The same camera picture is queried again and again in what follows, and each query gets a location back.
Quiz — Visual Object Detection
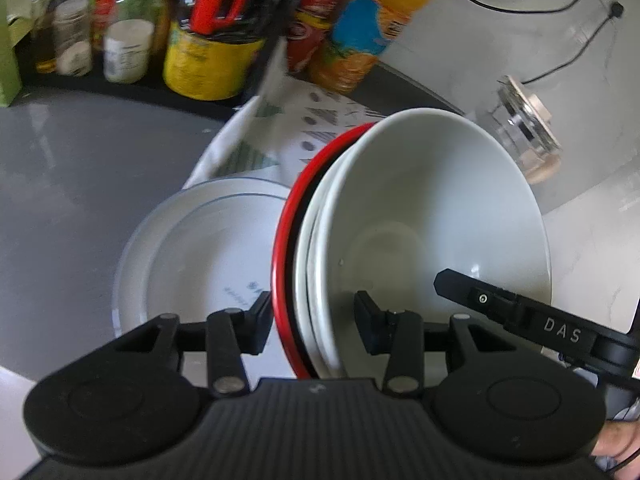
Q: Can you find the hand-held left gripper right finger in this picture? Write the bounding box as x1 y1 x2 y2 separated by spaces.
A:
354 291 531 393

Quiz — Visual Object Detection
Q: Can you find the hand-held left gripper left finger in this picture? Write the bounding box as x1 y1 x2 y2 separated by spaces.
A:
115 291 274 397

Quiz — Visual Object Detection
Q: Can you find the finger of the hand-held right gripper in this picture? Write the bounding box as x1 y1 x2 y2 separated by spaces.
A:
434 269 526 328

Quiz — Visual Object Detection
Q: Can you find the white ceramic bowl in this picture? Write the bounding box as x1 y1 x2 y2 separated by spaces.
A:
320 107 553 377
294 145 361 379

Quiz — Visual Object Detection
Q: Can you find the red rimmed black bowl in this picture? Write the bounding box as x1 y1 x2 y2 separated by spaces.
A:
270 122 381 381

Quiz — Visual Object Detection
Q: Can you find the white ceramic plate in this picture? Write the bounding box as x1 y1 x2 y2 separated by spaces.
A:
112 177 293 341

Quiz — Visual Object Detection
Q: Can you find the person's right hand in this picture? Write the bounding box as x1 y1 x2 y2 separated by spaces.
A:
592 419 640 458

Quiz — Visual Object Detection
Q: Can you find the patterned white cloth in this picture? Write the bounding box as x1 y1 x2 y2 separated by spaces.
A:
185 92 388 193

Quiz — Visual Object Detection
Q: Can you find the dark bottle with yellow label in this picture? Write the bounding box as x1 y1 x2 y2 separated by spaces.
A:
162 0 271 101

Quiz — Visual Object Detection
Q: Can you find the black storage tray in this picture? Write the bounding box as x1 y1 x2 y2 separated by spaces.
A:
20 70 241 111

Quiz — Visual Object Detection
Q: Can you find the orange juice bottle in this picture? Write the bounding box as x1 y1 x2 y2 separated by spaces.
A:
307 0 438 96

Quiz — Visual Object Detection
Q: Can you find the red labelled seasoning bottle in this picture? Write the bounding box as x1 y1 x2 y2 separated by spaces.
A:
92 0 118 51

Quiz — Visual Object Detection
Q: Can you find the green cardboard box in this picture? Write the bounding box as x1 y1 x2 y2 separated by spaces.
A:
0 0 36 108

